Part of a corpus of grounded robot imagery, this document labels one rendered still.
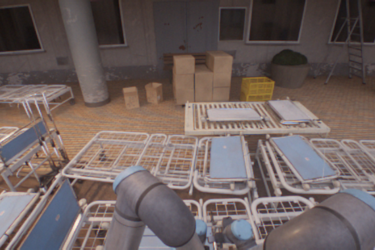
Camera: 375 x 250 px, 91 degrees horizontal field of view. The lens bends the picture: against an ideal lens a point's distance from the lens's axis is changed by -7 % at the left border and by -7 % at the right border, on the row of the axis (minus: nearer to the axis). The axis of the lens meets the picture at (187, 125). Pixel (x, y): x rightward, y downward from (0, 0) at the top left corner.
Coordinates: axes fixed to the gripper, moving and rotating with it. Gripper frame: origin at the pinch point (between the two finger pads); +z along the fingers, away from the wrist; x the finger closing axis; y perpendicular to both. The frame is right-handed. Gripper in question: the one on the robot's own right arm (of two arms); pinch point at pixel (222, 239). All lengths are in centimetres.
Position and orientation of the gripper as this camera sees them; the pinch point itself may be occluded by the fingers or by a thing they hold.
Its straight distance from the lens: 132.3
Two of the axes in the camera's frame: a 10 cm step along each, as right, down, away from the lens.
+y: 1.1, 7.9, -6.0
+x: 9.8, 0.0, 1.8
